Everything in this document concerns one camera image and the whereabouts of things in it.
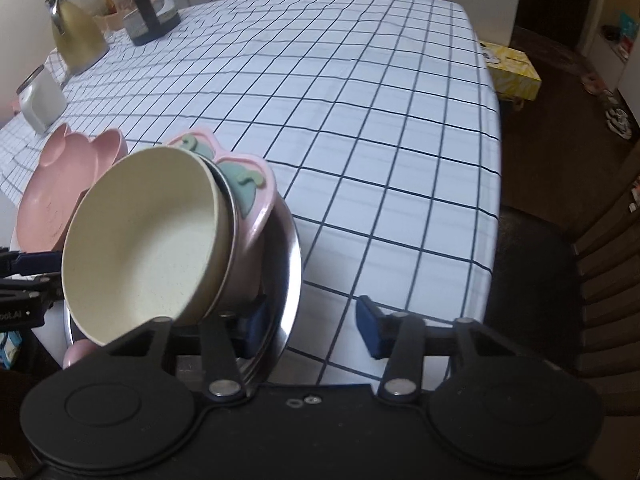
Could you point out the cream bowl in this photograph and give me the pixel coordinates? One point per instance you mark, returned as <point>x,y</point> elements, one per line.
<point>140,245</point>

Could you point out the pair of pale shoes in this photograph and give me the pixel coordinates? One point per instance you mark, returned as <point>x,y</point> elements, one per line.
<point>594,83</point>

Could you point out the blue and white packet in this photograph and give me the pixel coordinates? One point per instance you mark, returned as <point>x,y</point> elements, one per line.
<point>9,352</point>

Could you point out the white cup with spout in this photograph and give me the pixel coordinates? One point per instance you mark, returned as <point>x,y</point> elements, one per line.
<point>45,102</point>

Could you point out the large stainless steel bowl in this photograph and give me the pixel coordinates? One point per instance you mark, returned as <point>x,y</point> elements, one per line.
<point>287,270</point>

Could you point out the pair of patterned shoes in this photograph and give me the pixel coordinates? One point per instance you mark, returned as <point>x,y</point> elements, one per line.
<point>619,121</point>

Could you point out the white checked tablecloth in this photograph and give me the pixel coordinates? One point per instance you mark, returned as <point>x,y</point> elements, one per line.
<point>350,135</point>

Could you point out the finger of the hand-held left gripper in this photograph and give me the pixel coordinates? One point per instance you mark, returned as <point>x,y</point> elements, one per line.
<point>35,261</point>
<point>30,285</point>

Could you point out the yellow tissue box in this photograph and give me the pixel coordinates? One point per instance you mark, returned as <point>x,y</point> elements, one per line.
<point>515,72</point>

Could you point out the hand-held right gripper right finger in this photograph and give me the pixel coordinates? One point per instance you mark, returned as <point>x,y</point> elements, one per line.
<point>370,330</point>

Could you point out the yellow thermos jug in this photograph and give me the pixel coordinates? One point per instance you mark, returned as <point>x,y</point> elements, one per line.
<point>75,35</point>

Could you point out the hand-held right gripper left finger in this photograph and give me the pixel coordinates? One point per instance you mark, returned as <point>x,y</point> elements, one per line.
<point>220,355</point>

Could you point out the pink bear-shaped plate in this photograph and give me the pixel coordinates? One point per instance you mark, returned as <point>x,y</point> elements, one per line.
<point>50,195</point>

